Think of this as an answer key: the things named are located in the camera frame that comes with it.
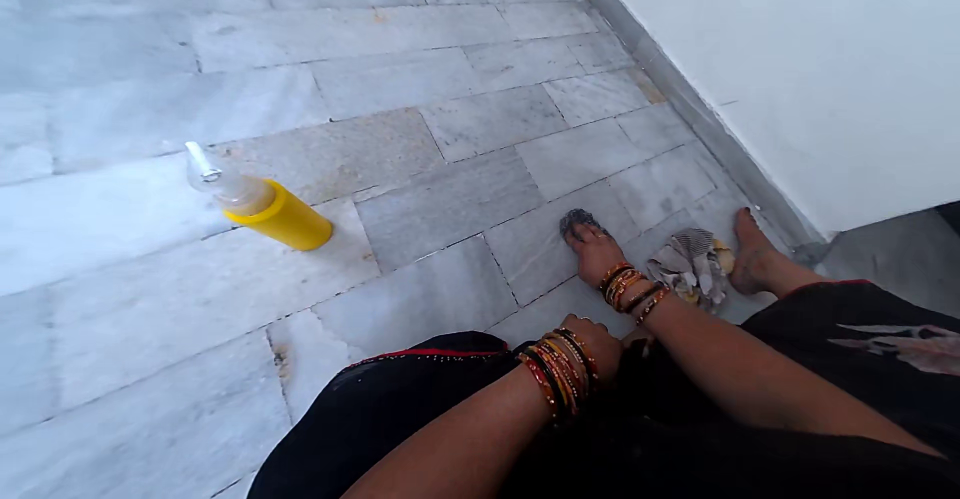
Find person's right hand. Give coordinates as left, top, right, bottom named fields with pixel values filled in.
left=564, top=220, right=627, bottom=290

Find person's left hand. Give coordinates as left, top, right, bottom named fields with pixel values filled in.
left=559, top=313, right=624, bottom=389

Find dark metal scouring pad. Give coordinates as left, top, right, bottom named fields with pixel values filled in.
left=559, top=208, right=610, bottom=242

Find person's right forearm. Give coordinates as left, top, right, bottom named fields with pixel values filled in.
left=599, top=262, right=948, bottom=459

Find person's left forearm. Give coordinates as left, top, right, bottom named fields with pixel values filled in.
left=339, top=326, right=600, bottom=499

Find crumpled striped cloth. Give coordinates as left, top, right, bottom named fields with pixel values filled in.
left=646, top=228, right=736, bottom=314

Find person's body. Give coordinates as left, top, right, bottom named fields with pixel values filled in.
left=495, top=409, right=960, bottom=499

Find person's legs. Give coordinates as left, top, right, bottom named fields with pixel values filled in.
left=247, top=207, right=960, bottom=499

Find yellow bottle with clear top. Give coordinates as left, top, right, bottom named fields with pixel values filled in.
left=185, top=141, right=334, bottom=252

